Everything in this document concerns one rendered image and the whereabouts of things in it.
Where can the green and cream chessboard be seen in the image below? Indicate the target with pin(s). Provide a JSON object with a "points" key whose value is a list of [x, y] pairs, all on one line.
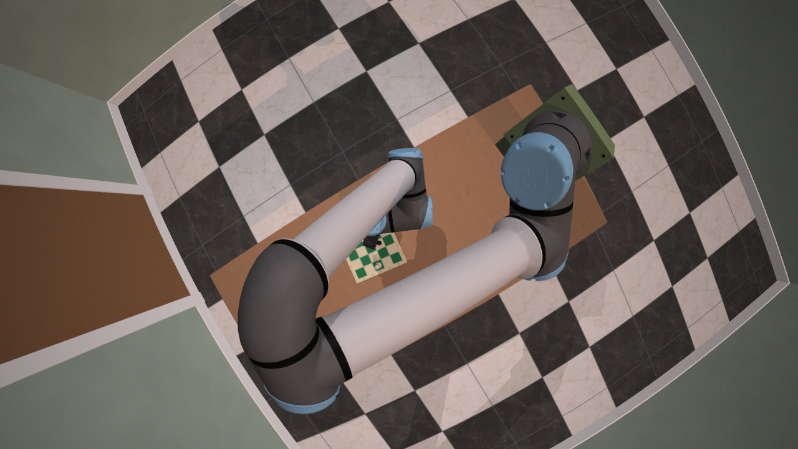
{"points": [[390, 255]]}

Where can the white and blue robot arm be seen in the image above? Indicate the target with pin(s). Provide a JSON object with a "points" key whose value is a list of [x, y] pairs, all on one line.
{"points": [[302, 367]]}

